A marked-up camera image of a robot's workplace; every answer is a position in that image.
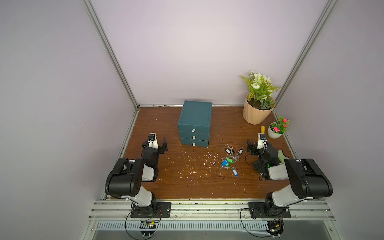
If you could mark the aluminium corner post right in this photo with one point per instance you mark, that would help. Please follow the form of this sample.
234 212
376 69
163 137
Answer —
315 33

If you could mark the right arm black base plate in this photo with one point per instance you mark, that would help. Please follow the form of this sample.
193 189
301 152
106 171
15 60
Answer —
260 210

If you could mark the silver keys black tag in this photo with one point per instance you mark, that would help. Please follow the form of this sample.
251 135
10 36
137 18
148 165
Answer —
230 150
238 154

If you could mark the small white pot pink flowers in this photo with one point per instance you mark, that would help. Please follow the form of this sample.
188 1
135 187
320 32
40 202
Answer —
278 128

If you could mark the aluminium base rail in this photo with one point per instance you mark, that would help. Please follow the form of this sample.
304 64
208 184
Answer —
211 209

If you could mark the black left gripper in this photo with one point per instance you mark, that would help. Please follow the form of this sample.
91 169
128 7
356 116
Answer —
165 148

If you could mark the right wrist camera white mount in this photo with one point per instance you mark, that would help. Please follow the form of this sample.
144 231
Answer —
262 141

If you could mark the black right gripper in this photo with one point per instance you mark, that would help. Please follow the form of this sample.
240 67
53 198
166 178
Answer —
253 150

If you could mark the aluminium corner post left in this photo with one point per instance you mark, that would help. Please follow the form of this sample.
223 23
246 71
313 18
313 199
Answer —
92 13

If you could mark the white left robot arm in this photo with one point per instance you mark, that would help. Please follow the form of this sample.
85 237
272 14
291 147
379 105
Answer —
125 179

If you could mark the green plant white flowers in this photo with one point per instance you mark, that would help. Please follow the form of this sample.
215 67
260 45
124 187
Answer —
261 90

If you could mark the aluminium corner post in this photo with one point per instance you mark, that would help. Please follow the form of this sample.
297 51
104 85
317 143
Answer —
92 13
315 33

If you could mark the teal drawer cabinet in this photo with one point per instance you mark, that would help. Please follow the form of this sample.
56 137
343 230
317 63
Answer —
196 113

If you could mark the small circuit board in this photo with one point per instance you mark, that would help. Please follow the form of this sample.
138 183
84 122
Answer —
276 227
148 228

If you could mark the left small circuit board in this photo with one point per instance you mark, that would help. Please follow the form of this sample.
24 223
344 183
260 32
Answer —
148 228

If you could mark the right small circuit board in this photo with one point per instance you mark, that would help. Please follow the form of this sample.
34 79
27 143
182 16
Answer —
276 227

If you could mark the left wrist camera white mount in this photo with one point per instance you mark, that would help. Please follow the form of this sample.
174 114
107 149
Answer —
152 141

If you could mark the beige ribbed flower pot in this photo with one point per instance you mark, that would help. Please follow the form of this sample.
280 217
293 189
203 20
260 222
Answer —
256 116

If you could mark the black green work glove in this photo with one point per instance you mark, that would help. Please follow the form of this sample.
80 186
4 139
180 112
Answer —
282 157

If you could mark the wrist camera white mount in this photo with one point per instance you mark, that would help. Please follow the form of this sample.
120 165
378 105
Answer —
152 141
262 141

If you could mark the teal bottom drawer tray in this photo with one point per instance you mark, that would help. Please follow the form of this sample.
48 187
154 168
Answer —
198 143

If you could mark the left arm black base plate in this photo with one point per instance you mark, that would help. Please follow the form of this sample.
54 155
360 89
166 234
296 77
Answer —
156 210

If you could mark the keys with blue tag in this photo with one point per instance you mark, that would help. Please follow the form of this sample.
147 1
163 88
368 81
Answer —
235 172

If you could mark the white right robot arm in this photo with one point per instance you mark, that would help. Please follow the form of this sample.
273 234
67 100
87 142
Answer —
307 180

